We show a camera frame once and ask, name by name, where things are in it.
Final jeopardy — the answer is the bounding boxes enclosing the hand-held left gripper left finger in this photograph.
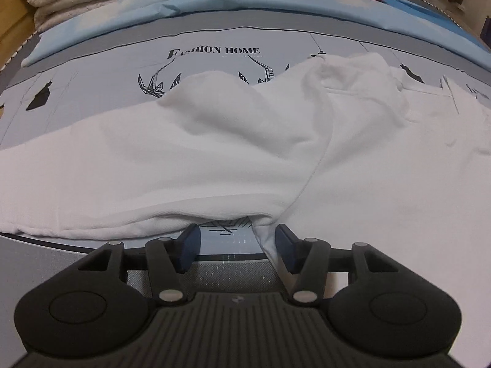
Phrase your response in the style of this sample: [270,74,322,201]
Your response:
[77,223,202,304]

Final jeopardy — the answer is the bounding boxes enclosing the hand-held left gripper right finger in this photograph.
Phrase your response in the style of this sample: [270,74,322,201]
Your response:
[275,223,400,306]

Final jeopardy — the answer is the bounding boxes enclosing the white t-shirt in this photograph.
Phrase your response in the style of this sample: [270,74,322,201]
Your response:
[0,53,491,368]

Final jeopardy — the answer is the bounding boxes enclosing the grey printed bed sheet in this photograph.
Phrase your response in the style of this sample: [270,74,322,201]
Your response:
[0,0,491,368]

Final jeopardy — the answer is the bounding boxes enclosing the printed blue bed sheet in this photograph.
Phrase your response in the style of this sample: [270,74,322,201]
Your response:
[0,0,491,263]

